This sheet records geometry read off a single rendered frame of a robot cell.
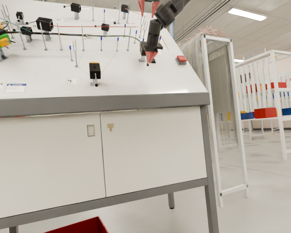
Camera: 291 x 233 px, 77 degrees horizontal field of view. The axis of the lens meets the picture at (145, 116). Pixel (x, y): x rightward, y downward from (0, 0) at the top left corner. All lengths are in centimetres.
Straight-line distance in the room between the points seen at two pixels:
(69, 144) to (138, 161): 33
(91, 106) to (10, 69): 41
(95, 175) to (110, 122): 25
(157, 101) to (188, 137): 27
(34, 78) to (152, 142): 63
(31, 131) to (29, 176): 19
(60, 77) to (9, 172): 45
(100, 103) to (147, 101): 22
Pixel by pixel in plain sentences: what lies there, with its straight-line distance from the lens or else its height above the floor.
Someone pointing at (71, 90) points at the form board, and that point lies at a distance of 89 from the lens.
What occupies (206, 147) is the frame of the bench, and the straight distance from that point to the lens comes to 109.
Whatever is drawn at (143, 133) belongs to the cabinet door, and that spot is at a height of 68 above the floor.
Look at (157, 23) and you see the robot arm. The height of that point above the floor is 117.
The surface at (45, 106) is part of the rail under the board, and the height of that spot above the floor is 83.
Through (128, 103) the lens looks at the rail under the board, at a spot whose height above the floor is 83.
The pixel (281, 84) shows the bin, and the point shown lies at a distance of 391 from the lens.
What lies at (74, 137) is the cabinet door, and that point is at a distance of 89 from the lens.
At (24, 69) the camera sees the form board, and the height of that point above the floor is 103.
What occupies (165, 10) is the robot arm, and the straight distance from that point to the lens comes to 91.
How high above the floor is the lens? 72
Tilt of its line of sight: 3 degrees up
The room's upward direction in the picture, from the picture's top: 5 degrees counter-clockwise
